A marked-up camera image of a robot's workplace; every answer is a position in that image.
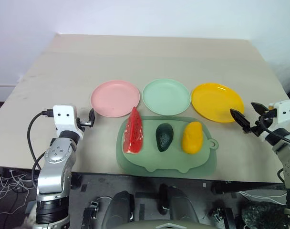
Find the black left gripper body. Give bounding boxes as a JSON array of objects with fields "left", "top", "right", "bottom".
[{"left": 76, "top": 117, "right": 93, "bottom": 132}]

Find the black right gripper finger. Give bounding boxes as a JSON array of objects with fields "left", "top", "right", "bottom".
[
  {"left": 229, "top": 108, "right": 251, "bottom": 132},
  {"left": 250, "top": 102, "right": 269, "bottom": 116}
]

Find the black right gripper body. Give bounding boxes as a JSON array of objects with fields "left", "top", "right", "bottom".
[{"left": 242, "top": 108, "right": 278, "bottom": 137}]

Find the pink round plate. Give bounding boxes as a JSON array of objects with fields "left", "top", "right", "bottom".
[{"left": 90, "top": 80, "right": 141, "bottom": 118}]

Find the yellow round plate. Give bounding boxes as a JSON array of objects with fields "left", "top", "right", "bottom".
[{"left": 191, "top": 83, "right": 245, "bottom": 124}]

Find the light green round plate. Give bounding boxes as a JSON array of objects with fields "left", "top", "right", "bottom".
[{"left": 142, "top": 78, "right": 191, "bottom": 116}]

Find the red watermelon slice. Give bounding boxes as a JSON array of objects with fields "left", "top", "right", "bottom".
[{"left": 123, "top": 106, "right": 145, "bottom": 155}]

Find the yellow mango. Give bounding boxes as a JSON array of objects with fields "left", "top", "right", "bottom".
[{"left": 182, "top": 121, "right": 203, "bottom": 155}]

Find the dark green avocado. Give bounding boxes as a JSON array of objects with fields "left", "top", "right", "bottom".
[{"left": 155, "top": 123, "right": 174, "bottom": 153}]

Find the green pig-shaped silicone mat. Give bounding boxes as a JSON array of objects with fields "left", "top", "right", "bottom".
[{"left": 115, "top": 115, "right": 219, "bottom": 177}]

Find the dark fuzzy object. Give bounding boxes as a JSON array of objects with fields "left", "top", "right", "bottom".
[{"left": 241, "top": 201, "right": 290, "bottom": 229}]

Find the dark rounded shape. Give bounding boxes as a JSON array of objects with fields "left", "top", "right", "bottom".
[
  {"left": 104, "top": 190, "right": 135, "bottom": 227},
  {"left": 158, "top": 183, "right": 200, "bottom": 225}
]

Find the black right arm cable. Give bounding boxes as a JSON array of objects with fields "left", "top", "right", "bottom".
[{"left": 259, "top": 114, "right": 290, "bottom": 146}]

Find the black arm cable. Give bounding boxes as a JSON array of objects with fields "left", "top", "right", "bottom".
[
  {"left": 259, "top": 114, "right": 290, "bottom": 146},
  {"left": 27, "top": 108, "right": 54, "bottom": 189}
]

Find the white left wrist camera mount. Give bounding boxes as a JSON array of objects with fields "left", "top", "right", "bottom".
[{"left": 52, "top": 104, "right": 78, "bottom": 132}]

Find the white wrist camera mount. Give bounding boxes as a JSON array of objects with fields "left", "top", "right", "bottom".
[
  {"left": 52, "top": 104, "right": 78, "bottom": 132},
  {"left": 268, "top": 99, "right": 290, "bottom": 124}
]

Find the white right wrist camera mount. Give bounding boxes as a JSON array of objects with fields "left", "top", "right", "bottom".
[{"left": 268, "top": 99, "right": 290, "bottom": 124}]

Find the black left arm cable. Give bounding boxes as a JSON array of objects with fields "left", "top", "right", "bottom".
[{"left": 27, "top": 108, "right": 54, "bottom": 189}]

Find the tangled white floor cable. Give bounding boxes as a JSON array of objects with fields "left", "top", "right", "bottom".
[{"left": 0, "top": 170, "right": 37, "bottom": 215}]

